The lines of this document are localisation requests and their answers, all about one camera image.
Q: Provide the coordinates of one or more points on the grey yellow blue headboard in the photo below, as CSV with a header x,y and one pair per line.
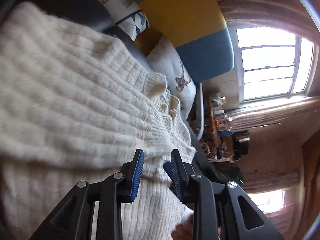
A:
x,y
197,30

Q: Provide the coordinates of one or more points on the cluttered wooden desk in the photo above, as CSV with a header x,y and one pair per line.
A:
x,y
220,142

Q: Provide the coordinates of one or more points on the black leather mat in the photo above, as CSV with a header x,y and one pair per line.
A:
x,y
75,7

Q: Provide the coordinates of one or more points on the cream knitted sweater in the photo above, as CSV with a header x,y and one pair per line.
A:
x,y
82,119

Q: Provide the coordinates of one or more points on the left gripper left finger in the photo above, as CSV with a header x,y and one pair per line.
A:
x,y
72,218

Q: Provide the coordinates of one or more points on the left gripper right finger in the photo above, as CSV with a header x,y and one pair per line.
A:
x,y
221,210

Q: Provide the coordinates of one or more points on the pink curtain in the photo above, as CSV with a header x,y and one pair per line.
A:
x,y
281,168

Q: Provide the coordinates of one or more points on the white patterned triangle pillow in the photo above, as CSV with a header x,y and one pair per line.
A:
x,y
127,15

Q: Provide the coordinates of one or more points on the window with white frame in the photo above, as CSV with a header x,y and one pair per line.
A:
x,y
271,63

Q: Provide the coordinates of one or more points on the white deer print pillow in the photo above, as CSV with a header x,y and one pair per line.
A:
x,y
165,60

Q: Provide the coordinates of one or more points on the person's hand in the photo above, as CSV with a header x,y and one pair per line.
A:
x,y
183,231

